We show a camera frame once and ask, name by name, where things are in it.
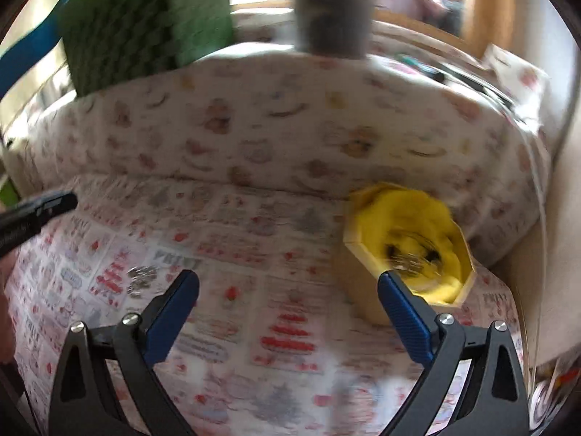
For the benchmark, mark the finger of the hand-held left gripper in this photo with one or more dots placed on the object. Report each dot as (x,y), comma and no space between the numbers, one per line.
(36,218)

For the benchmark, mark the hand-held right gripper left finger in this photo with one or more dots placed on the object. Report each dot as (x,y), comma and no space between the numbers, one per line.
(172,318)

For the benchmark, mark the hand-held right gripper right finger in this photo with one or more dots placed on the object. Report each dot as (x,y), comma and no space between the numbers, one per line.
(408,318)

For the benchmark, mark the octagonal wooden box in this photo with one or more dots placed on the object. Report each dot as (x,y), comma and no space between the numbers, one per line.
(363,290)

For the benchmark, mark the silver bangle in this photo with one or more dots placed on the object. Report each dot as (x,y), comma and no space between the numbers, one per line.
(415,259)

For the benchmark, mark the yellow cloth lining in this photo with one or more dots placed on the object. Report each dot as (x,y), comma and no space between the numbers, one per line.
(408,218)

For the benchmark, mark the striped blanket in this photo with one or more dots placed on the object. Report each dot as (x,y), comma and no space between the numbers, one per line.
(31,45)

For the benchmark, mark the bear print cloth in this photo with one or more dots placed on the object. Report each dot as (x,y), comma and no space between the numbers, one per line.
(272,154)

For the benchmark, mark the black pen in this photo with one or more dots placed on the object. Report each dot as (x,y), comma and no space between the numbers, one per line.
(472,82)

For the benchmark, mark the green pen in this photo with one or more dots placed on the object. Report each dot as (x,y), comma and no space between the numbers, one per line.
(411,61)

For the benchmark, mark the clear plastic tub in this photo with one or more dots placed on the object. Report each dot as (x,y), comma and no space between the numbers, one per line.
(333,18)

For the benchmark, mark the wooden window frame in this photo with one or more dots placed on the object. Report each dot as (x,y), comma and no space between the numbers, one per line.
(485,9)

